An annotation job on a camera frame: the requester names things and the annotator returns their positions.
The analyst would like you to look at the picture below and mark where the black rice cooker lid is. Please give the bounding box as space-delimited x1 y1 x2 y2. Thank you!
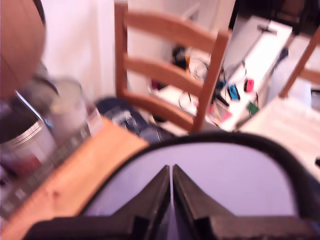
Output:
81 131 320 221

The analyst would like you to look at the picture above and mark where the dark blue bag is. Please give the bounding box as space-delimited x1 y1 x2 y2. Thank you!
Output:
95 96 176 145

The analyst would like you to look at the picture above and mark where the pink paper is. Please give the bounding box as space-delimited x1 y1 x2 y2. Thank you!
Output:
211 106 234 124

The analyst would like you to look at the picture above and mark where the dark strip with pale squares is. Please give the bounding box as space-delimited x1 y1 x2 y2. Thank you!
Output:
0 128 92 222

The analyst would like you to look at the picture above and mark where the green small item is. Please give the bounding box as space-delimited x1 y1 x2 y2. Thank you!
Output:
245 101 260 114

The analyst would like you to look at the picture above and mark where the blue game controller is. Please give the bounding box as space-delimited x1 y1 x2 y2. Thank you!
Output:
226 84 241 101

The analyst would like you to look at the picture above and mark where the clear glass jar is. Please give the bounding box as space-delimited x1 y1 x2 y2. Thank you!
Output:
48 78 104 142

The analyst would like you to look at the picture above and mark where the wooden ladder-back chair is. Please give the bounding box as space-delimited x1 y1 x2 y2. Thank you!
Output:
114 1 233 134
278 24 320 99

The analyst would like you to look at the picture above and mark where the red game controller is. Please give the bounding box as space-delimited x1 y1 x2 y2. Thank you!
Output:
243 78 255 93

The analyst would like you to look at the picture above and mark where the silver metal tin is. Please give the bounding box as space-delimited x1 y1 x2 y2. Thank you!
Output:
0 98 57 177

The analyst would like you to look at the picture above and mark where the white low table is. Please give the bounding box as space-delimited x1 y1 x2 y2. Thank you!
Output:
149 14 294 133

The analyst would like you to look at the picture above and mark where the brown globe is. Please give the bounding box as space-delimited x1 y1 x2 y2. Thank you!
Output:
0 0 47 99

